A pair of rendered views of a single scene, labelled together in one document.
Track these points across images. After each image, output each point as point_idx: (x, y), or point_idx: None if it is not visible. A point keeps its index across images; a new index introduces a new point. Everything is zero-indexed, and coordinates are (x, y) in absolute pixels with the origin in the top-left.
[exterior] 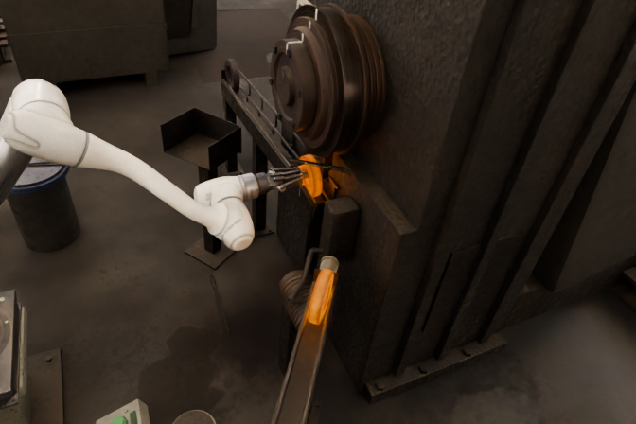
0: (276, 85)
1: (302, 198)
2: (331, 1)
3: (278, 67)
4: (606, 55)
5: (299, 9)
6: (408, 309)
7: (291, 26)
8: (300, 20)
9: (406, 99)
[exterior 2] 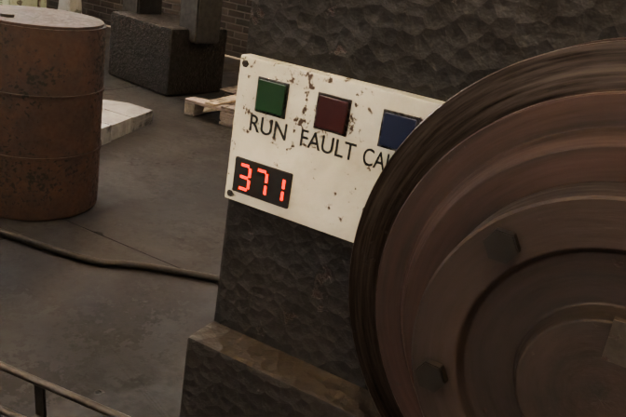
0: (519, 394)
1: None
2: (464, 48)
3: (488, 314)
4: None
5: (518, 73)
6: None
7: (471, 139)
8: (581, 108)
9: None
